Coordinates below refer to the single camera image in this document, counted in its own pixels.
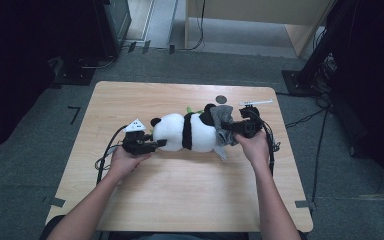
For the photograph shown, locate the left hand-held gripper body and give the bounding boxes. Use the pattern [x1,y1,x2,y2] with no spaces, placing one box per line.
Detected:
[122,118,154,156]

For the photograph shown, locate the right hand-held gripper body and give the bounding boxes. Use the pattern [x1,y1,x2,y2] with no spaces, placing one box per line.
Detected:
[238,98,274,139]

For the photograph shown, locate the grey knitted sock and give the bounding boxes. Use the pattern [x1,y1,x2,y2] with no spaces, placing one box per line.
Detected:
[209,104,239,162]

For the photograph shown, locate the panda plush toy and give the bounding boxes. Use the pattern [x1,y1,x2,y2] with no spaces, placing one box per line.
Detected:
[150,103,221,154]

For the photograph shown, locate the person's right hand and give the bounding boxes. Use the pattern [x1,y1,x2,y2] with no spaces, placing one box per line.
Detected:
[234,130,271,173]

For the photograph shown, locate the person's left hand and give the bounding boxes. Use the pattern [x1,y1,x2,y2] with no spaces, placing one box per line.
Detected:
[108,146,153,182]

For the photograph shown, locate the black angled floor tape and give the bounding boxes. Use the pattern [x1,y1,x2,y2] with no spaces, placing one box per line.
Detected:
[67,105,82,126]

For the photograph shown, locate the black metal stand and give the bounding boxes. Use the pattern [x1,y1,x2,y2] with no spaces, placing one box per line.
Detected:
[281,0,354,98]

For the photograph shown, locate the person's clothing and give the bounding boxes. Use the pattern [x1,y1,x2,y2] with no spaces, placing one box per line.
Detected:
[139,233,198,240]

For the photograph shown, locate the grey floor tape piece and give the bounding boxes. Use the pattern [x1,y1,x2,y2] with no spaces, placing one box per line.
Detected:
[48,196,67,208]
[294,199,316,210]

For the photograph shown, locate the light wooden cabinet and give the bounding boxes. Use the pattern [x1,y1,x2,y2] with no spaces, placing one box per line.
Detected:
[184,0,335,58]

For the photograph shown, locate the black cabinet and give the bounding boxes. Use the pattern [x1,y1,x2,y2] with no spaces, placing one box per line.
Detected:
[91,0,133,59]

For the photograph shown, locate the black curtain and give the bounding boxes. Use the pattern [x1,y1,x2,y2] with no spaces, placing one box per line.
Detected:
[326,0,384,198]
[0,0,96,158]

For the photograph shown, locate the thick black gripper cable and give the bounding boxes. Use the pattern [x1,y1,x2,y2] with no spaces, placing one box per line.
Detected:
[95,124,129,186]
[253,109,276,177]

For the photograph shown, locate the thin grey gripper cable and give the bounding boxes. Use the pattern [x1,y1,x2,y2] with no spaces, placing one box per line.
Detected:
[94,144,124,172]
[269,139,282,155]

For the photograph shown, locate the black floor cable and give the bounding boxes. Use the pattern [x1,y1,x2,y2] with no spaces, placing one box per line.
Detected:
[284,107,329,129]
[310,108,329,205]

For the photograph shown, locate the black floor base plate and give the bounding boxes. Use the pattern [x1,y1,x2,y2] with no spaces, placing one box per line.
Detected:
[53,56,96,87]

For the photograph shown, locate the black hanging cable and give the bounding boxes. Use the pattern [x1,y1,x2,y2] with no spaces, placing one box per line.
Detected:
[176,0,206,52]

